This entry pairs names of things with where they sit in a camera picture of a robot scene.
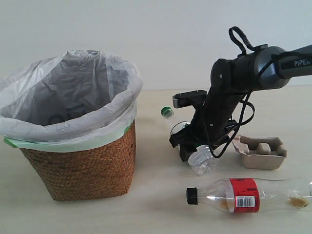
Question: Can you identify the white plastic bin liner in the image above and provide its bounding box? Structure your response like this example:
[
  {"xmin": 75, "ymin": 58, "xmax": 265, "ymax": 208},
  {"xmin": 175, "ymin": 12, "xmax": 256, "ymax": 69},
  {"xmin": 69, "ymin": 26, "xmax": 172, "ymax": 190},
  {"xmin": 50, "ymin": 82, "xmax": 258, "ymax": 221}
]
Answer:
[{"xmin": 0, "ymin": 50, "xmax": 143, "ymax": 152}]

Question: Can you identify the grey paper pulp tray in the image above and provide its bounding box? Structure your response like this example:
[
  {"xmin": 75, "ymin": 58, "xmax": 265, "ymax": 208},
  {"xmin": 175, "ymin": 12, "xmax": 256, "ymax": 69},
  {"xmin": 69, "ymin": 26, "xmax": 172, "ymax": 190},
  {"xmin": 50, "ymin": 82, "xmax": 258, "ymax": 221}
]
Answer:
[{"xmin": 232, "ymin": 135, "xmax": 287, "ymax": 170}]

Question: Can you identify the woven wicker basket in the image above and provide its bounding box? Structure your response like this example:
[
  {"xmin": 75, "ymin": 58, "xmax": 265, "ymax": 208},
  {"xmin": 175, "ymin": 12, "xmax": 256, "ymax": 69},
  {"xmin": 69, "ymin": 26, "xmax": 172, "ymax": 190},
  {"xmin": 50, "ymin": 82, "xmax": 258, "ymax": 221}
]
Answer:
[{"xmin": 21, "ymin": 122, "xmax": 136, "ymax": 201}]

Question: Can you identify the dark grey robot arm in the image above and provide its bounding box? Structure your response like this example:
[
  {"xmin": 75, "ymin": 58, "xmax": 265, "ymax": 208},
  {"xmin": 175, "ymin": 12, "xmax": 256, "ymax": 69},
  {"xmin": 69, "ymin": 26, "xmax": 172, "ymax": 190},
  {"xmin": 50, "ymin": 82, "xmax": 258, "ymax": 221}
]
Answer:
[{"xmin": 169, "ymin": 44, "xmax": 312, "ymax": 162}]

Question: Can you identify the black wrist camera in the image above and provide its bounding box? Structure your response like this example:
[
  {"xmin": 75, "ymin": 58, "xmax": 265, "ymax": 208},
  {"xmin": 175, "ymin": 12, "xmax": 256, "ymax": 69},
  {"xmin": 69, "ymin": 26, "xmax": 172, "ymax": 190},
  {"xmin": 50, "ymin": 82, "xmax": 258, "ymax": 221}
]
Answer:
[{"xmin": 172, "ymin": 90, "xmax": 207, "ymax": 109}]

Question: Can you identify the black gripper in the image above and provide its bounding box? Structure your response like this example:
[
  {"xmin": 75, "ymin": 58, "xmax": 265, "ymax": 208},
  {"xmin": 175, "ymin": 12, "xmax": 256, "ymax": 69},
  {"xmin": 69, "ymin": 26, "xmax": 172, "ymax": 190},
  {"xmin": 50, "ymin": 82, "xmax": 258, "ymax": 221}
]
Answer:
[{"xmin": 169, "ymin": 90, "xmax": 244, "ymax": 162}]

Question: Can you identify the black cable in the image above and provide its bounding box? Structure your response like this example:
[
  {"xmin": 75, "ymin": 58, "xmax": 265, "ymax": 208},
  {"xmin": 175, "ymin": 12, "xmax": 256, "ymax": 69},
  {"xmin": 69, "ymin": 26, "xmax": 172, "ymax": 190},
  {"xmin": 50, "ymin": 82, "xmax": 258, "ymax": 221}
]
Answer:
[{"xmin": 209, "ymin": 26, "xmax": 281, "ymax": 158}]

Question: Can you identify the red label cola bottle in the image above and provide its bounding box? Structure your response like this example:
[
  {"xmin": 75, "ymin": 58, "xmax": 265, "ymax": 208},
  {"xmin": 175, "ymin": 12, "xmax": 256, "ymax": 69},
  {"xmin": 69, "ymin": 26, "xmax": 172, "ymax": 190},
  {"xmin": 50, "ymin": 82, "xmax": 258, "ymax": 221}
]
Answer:
[{"xmin": 186, "ymin": 177, "xmax": 312, "ymax": 214}]

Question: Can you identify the green label water bottle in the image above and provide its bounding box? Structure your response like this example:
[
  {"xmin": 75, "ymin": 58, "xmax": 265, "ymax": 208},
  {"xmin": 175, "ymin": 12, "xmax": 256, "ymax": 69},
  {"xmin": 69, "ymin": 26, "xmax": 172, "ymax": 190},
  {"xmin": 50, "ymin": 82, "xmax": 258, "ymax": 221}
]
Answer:
[{"xmin": 161, "ymin": 106, "xmax": 219, "ymax": 176}]

